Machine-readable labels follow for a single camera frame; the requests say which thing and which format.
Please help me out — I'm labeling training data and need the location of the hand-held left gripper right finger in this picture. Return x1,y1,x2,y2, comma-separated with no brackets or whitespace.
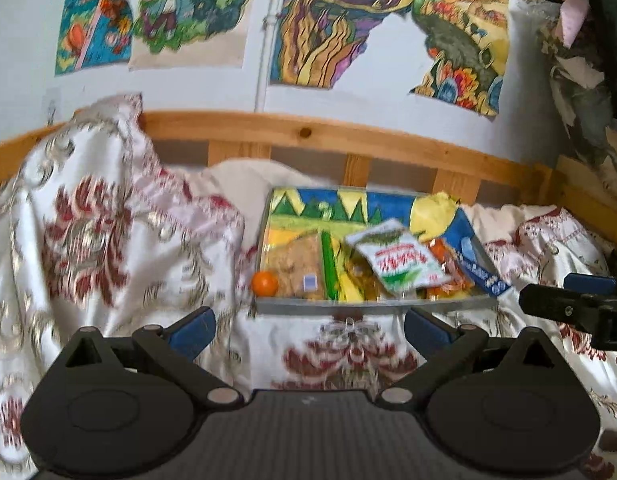
375,307,581,411

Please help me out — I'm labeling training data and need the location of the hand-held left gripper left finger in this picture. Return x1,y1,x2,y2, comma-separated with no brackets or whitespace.
41,307,245,411

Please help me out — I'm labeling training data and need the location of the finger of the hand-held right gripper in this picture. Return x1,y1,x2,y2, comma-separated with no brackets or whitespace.
518,283,609,322
563,272,617,295

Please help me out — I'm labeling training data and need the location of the orange red snack packet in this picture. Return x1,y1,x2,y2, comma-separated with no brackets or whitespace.
423,237,476,301

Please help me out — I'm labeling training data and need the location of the blue stick packet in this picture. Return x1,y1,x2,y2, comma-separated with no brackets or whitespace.
455,235,513,298

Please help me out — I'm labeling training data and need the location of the green white vegetable packet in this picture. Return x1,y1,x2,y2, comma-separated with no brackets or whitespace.
345,219,454,297

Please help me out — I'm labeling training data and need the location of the clear bread packet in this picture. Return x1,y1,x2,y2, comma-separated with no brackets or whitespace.
353,255,389,302

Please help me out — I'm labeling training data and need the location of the small orange tangerine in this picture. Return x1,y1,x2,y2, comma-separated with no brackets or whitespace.
251,271,280,297

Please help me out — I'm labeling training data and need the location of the silver metal tray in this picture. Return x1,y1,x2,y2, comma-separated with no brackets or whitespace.
252,186,501,318

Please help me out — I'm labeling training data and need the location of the green stick packet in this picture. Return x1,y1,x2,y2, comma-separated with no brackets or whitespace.
319,230,339,302

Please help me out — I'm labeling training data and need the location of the clear cracker bag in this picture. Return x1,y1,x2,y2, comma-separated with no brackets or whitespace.
268,232,325,301

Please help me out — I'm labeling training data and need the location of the wooden side board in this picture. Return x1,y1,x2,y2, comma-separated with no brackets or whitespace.
553,154,617,241

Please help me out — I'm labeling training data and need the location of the floral satin blanket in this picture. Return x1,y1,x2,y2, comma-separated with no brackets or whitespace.
0,92,617,480

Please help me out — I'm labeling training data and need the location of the cream pillow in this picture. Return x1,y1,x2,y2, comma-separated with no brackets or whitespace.
183,159,554,221

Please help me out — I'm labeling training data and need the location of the colourful drawing tray liner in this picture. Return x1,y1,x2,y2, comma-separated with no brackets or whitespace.
266,187,469,261

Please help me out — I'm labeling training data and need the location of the leaf patterned cloth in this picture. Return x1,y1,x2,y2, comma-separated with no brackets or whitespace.
535,0,617,186

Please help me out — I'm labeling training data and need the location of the wooden bed headboard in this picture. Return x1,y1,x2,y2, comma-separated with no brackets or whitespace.
0,109,554,211

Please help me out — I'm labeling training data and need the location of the flower wall drawing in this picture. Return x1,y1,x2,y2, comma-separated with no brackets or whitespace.
408,0,511,121

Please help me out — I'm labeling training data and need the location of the white wall pipe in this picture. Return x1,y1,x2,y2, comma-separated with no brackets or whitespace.
254,0,284,112

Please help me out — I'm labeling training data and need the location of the wavy yellow purple wall drawing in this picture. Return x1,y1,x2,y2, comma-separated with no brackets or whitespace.
269,0,416,92

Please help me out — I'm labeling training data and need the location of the beige figure wall drawing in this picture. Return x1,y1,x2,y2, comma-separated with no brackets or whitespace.
128,0,259,71

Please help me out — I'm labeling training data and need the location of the blue wall drawing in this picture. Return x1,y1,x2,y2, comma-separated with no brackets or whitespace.
55,0,139,77

